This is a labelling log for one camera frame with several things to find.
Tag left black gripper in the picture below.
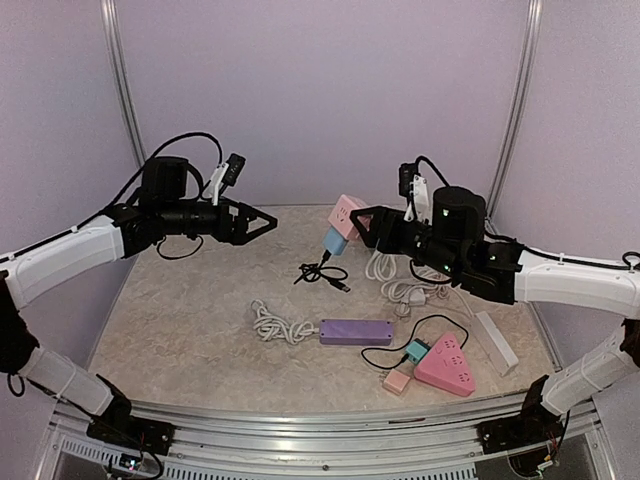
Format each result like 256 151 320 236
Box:
160 194 278 244

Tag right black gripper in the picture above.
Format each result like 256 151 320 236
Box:
352 203 465 278

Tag pink small plug adapter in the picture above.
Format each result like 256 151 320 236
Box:
328 194 368 241

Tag light blue small plug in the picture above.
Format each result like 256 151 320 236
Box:
323 226 349 256

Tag white power cords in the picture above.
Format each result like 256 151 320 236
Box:
249 298 321 345

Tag purple power strip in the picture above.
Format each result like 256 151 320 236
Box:
319 319 394 346

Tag teal plug adapter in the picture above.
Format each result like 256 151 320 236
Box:
402 339 431 365

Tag black usb cable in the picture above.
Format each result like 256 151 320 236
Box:
360 313 471 372

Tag pink triangular power strip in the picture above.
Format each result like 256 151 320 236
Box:
413 332 476 397

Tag white power strip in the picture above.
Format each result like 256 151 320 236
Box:
471 311 519 377

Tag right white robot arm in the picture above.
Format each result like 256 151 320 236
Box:
350 186 639 444

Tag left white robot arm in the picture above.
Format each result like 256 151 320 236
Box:
1 154 277 445

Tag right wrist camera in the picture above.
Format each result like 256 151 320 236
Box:
399 162 430 223

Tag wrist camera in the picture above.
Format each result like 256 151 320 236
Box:
202 153 246 206
399 162 430 223

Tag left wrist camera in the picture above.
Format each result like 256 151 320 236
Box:
202 153 246 206

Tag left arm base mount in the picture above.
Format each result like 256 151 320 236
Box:
86 416 176 456

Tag left aluminium corner post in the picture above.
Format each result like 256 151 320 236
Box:
98 0 162 219

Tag aluminium corner post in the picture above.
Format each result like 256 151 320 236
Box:
98 0 162 219
487 0 543 220

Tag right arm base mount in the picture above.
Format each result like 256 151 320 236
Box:
476 414 563 454

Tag right aluminium corner post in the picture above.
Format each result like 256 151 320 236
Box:
487 0 543 220

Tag aluminium front frame rail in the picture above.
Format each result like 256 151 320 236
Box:
35 394 621 479

